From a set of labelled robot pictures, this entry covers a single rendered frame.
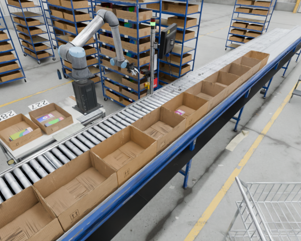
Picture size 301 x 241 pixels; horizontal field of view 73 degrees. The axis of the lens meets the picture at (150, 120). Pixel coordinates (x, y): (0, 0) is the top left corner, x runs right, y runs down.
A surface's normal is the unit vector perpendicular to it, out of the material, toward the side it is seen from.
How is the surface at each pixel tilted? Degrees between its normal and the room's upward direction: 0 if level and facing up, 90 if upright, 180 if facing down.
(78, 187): 0
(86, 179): 2
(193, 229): 0
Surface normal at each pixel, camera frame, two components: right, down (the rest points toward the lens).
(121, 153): 0.02, -0.81
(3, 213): 0.75, 0.39
